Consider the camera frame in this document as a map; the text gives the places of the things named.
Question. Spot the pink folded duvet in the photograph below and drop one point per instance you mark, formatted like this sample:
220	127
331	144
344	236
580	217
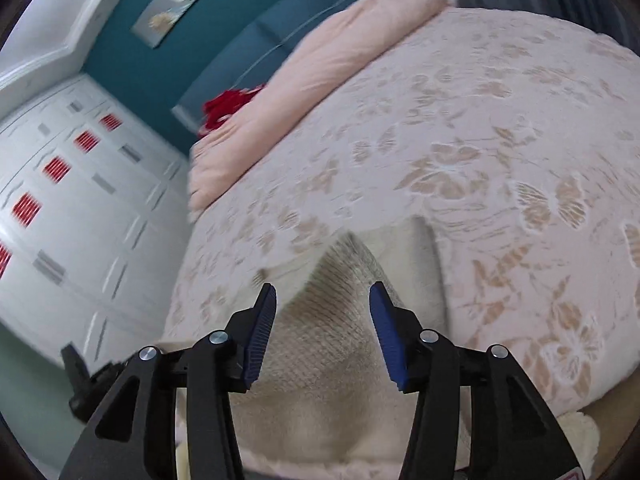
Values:
320	80

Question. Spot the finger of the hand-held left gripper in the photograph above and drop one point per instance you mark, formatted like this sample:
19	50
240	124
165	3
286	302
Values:
80	377

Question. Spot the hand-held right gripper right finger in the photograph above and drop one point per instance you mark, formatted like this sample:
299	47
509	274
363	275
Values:
387	330

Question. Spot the white wardrobe with red panels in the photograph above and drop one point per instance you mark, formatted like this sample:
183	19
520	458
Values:
75	210

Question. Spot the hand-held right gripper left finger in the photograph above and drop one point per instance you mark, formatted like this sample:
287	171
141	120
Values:
261	332

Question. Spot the floral lace bedspread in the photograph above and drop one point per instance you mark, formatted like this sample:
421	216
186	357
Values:
450	185

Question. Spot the teal padded headboard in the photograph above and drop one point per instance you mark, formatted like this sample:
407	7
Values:
260	35

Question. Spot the cream knitted garment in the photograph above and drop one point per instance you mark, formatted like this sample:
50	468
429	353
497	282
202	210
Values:
325	360

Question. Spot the red cloth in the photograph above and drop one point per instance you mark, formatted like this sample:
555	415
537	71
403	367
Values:
225	107

